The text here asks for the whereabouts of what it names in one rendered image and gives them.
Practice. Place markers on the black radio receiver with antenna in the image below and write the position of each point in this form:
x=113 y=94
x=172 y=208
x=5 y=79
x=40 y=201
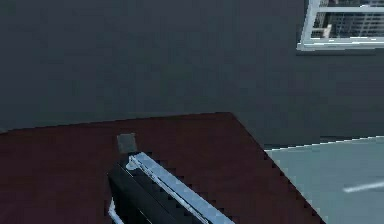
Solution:
x=146 y=196

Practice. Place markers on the small grey square block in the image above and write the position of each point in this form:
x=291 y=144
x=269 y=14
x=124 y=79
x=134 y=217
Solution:
x=126 y=143

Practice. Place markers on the dark red wooden table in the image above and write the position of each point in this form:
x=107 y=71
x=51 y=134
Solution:
x=60 y=173

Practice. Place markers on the white framed window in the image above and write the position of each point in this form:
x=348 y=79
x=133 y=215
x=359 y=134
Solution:
x=343 y=26

